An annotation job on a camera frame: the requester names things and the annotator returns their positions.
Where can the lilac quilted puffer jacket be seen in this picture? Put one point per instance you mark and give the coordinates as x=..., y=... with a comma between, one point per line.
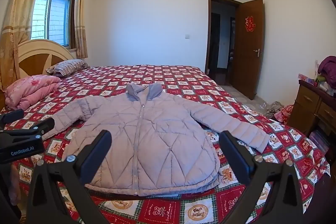
x=147, y=134

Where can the cream and wood headboard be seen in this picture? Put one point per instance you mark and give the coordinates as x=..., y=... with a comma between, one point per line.
x=34, y=57

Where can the purple garment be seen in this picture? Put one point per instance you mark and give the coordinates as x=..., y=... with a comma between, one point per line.
x=328, y=66

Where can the wide beige patterned curtain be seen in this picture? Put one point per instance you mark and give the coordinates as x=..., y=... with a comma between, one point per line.
x=18, y=16

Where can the narrow beige patterned curtain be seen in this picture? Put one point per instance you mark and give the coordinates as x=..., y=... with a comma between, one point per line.
x=81, y=16

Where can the brown wooden door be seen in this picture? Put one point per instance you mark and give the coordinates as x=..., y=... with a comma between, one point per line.
x=248, y=64

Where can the brown wooden dresser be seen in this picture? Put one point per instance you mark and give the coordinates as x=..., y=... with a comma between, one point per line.
x=307, y=106

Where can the folded pink floral quilt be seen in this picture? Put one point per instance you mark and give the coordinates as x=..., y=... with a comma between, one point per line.
x=31, y=90

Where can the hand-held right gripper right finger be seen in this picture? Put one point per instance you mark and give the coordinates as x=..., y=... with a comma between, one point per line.
x=233, y=153

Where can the red checked printed bedspread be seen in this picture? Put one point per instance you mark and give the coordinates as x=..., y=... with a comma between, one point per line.
x=189, y=82

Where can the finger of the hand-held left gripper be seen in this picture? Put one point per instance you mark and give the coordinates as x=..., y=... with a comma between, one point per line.
x=42, y=127
x=11, y=116

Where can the dark wooden door frame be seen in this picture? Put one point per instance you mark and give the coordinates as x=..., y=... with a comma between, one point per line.
x=209, y=29

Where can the striped pillow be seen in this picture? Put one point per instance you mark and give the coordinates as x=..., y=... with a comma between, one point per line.
x=67, y=66

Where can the grey clothes pile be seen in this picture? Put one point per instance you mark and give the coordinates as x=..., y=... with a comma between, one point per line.
x=274, y=107

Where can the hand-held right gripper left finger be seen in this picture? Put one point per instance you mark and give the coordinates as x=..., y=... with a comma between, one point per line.
x=95, y=153

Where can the window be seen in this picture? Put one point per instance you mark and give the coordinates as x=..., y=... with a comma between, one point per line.
x=56, y=8

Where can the red paper door decoration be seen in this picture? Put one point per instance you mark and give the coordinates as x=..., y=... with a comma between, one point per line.
x=250, y=23

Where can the pink flat box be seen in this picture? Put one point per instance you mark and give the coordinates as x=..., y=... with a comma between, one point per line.
x=307, y=79

